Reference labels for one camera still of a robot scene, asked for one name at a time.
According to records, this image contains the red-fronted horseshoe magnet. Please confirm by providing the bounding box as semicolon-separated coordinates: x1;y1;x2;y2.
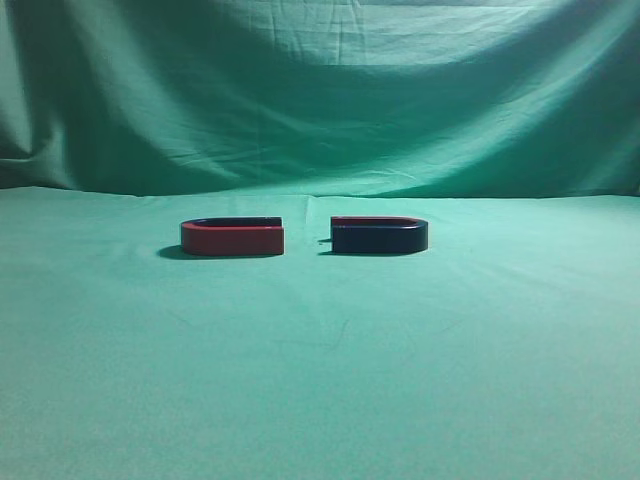
180;217;285;257

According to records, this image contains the green cloth backdrop and cover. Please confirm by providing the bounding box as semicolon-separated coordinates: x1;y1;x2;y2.
1;1;639;479

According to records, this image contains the blue-fronted horseshoe magnet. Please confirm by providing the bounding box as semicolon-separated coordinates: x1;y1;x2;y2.
330;216;429;254

